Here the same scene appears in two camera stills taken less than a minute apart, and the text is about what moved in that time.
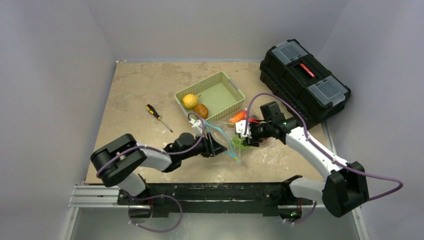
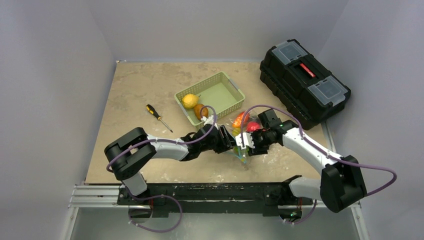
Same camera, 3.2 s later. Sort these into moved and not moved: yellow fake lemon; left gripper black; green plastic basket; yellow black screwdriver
Moved: left gripper black
Not moved: yellow black screwdriver; green plastic basket; yellow fake lemon
